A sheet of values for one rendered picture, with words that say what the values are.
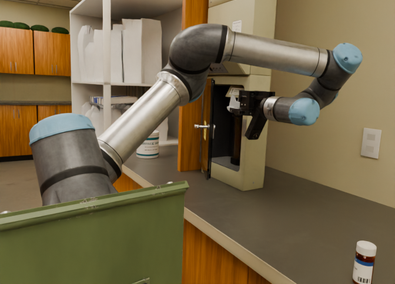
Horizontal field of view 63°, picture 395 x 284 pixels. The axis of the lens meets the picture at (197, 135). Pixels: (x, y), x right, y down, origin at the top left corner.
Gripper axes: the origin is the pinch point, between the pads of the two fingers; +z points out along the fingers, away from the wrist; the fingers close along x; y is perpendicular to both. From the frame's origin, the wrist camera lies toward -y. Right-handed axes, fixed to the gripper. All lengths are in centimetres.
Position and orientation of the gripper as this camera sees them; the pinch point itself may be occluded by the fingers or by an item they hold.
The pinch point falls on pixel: (230, 109)
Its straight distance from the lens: 117.7
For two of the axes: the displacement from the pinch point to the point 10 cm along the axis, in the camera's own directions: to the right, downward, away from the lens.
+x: -8.4, 0.6, -5.4
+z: -5.4, -1.5, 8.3
